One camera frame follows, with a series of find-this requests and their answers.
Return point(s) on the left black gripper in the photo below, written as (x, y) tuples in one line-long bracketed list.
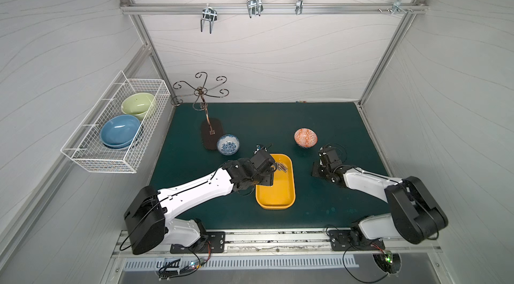
[(268, 175)]

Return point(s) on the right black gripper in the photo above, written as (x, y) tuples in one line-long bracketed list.
[(319, 167)]

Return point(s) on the yellow plastic storage box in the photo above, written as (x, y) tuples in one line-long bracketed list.
[(281, 195)]

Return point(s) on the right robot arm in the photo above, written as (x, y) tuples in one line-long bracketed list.
[(414, 215)]

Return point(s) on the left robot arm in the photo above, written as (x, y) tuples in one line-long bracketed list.
[(152, 216)]

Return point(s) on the pile of silver screws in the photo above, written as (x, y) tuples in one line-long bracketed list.
[(280, 167)]

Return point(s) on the blue white floral bowl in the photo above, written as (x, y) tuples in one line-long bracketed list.
[(228, 145)]

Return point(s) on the red white patterned bowl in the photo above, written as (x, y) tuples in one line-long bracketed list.
[(305, 138)]

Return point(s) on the metal mug tree stand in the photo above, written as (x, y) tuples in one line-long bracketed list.
[(211, 129)]

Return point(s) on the green mat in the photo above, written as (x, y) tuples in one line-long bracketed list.
[(318, 203)]

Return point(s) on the green ceramic bowl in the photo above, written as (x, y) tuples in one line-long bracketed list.
[(140, 105)]

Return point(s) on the blue ceramic plate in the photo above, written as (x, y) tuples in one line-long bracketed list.
[(121, 132)]

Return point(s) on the small metal hook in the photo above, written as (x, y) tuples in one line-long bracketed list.
[(299, 7)]

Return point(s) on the double prong metal hook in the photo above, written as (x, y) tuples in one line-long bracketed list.
[(209, 16)]

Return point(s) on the looped metal hook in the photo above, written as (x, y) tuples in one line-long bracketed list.
[(254, 7)]

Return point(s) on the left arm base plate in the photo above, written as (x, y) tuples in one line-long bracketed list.
[(211, 242)]

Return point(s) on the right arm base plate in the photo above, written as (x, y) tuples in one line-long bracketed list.
[(349, 240)]

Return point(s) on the aluminium front rail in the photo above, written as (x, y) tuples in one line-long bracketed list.
[(306, 241)]

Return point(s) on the white vented cable duct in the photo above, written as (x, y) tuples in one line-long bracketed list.
[(245, 262)]

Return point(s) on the white wire basket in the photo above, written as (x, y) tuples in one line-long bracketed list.
[(84, 146)]

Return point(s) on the metal hook bracket right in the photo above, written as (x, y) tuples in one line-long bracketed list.
[(396, 8)]

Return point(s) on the aluminium cross rail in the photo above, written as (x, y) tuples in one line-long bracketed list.
[(269, 9)]

